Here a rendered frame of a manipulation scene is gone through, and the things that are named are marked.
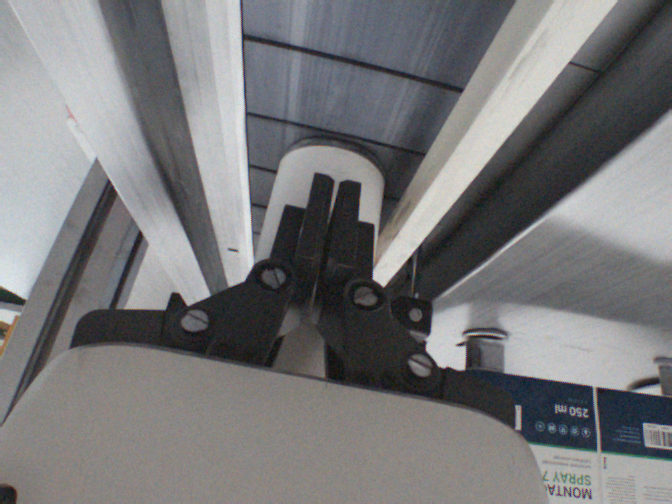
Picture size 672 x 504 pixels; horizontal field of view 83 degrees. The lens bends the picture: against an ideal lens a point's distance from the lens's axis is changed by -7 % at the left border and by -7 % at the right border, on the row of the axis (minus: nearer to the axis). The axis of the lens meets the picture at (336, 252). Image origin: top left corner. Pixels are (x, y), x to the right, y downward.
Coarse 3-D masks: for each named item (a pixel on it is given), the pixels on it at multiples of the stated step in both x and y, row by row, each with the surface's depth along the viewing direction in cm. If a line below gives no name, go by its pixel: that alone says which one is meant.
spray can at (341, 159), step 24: (312, 144) 17; (336, 144) 17; (288, 168) 17; (312, 168) 17; (336, 168) 17; (360, 168) 17; (288, 192) 17; (336, 192) 16; (360, 216) 17; (264, 240) 16; (288, 336) 14; (312, 336) 14; (288, 360) 13; (312, 360) 14
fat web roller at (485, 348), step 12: (468, 336) 40; (480, 336) 39; (492, 336) 38; (504, 336) 38; (468, 348) 39; (480, 348) 38; (492, 348) 38; (504, 348) 39; (468, 360) 38; (480, 360) 37; (492, 360) 37; (504, 360) 38; (504, 372) 38
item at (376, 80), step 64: (256, 0) 12; (320, 0) 12; (384, 0) 12; (448, 0) 11; (512, 0) 11; (256, 64) 14; (320, 64) 14; (384, 64) 14; (448, 64) 13; (256, 128) 18; (320, 128) 17; (384, 128) 17; (256, 192) 23; (384, 192) 21
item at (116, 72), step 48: (48, 0) 4; (96, 0) 4; (144, 0) 5; (48, 48) 5; (96, 48) 4; (144, 48) 5; (96, 96) 5; (144, 96) 5; (96, 144) 6; (144, 144) 6; (192, 144) 8; (144, 192) 7; (192, 192) 9; (192, 240) 10; (192, 288) 13
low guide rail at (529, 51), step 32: (544, 0) 8; (576, 0) 7; (608, 0) 7; (512, 32) 9; (544, 32) 8; (576, 32) 8; (480, 64) 11; (512, 64) 9; (544, 64) 9; (480, 96) 11; (512, 96) 10; (448, 128) 13; (480, 128) 11; (512, 128) 11; (448, 160) 12; (480, 160) 12; (416, 192) 15; (448, 192) 14; (416, 224) 16; (384, 256) 19
